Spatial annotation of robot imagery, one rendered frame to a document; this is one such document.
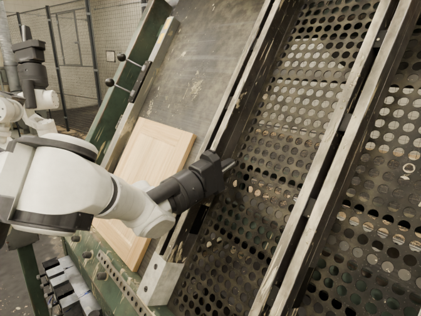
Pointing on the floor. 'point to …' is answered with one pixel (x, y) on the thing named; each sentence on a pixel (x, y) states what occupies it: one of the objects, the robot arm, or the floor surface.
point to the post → (28, 255)
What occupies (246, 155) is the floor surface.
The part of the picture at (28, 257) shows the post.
